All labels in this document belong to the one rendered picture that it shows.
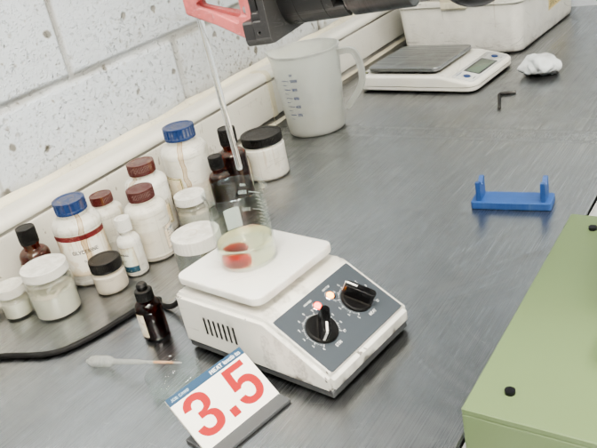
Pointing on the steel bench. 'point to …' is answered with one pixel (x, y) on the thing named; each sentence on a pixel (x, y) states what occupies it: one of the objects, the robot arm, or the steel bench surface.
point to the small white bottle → (131, 247)
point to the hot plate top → (287, 263)
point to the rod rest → (498, 201)
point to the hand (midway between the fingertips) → (195, 4)
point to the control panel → (296, 327)
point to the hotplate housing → (265, 330)
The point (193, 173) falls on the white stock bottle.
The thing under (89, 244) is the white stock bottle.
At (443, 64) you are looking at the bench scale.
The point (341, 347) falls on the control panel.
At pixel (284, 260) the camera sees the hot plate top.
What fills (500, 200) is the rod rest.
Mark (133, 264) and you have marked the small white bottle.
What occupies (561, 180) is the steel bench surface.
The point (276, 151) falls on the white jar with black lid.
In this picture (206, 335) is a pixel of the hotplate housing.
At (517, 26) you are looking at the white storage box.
